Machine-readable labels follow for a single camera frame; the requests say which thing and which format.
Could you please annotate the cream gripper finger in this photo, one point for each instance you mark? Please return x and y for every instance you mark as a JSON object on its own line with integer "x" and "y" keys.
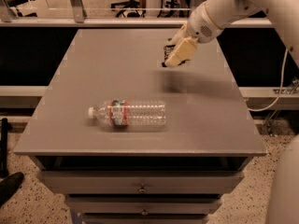
{"x": 180, "y": 34}
{"x": 182, "y": 52}

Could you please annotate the bottom grey drawer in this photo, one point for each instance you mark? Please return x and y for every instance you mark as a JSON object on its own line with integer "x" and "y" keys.
{"x": 134, "y": 219}

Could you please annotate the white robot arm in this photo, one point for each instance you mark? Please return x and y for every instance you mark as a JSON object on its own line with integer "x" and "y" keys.
{"x": 207, "y": 22}

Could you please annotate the grey metal railing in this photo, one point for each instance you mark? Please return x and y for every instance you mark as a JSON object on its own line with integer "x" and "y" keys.
{"x": 96, "y": 13}

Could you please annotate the black rxbar chocolate bar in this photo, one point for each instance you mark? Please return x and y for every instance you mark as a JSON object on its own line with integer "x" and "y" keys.
{"x": 167, "y": 51}

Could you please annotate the grey drawer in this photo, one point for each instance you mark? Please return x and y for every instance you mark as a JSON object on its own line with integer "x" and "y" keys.
{"x": 96, "y": 182}
{"x": 138, "y": 205}
{"x": 134, "y": 219}

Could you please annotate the top grey drawer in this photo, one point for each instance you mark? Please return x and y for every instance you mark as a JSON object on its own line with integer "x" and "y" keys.
{"x": 96, "y": 182}

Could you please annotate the clear plastic water bottle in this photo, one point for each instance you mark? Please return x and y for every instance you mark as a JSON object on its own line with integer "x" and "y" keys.
{"x": 126, "y": 113}

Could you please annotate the grey drawer cabinet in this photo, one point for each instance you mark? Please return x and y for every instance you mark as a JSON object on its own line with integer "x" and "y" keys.
{"x": 129, "y": 141}

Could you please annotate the middle grey drawer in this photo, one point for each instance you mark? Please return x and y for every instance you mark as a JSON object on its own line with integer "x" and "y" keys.
{"x": 138, "y": 205}

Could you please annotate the black stand post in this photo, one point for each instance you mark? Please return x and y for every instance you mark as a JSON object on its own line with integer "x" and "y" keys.
{"x": 4, "y": 128}

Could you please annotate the black shoe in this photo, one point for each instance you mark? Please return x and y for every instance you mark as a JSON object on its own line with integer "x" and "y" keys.
{"x": 9, "y": 185}

